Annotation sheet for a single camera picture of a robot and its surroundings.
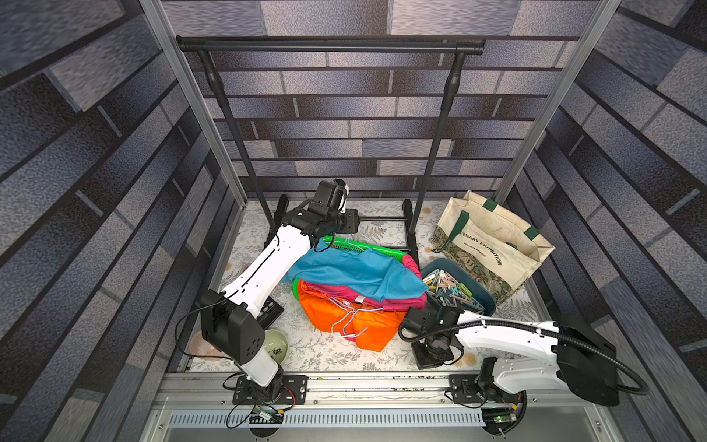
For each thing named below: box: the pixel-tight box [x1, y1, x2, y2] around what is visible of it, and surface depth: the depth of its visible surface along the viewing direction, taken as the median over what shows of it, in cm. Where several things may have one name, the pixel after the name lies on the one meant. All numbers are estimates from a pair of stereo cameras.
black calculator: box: [256, 295, 285, 331], surface depth 87 cm
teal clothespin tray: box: [420, 257, 498, 317], surface depth 94 cm
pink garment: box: [304, 254, 429, 312], surface depth 86 cm
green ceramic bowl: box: [263, 329, 289, 364], surface depth 81 cm
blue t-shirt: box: [281, 240, 429, 303], surface depth 87 cm
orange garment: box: [298, 279, 407, 352], surface depth 80 cm
